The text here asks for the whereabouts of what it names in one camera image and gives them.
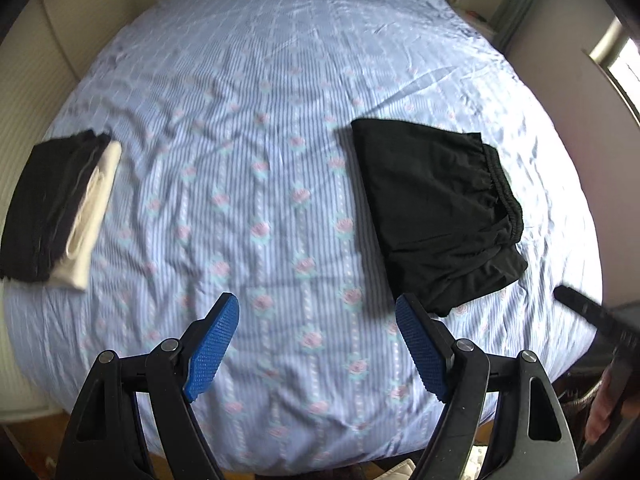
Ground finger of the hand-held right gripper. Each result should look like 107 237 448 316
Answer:
554 285 620 336

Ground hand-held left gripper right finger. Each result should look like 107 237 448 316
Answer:
394 293 581 480

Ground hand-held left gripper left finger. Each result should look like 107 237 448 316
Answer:
54 291 241 480

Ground black pants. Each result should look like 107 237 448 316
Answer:
350 118 530 318

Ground person's right hand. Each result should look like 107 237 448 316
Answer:
584 360 622 445

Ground white cloth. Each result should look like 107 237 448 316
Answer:
382 442 493 480

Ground folded white garment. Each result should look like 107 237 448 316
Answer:
50 141 123 293

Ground folded black garment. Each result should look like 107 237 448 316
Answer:
0 130 112 282

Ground bed with blue floral sheet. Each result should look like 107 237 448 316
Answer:
2 0 603 463

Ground white nightstand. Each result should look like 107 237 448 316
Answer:
460 5 503 43

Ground green curtain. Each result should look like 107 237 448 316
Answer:
492 0 551 54

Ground dark braided cable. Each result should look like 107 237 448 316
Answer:
559 380 603 407

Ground window with green frame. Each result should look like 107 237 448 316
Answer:
582 15 640 127

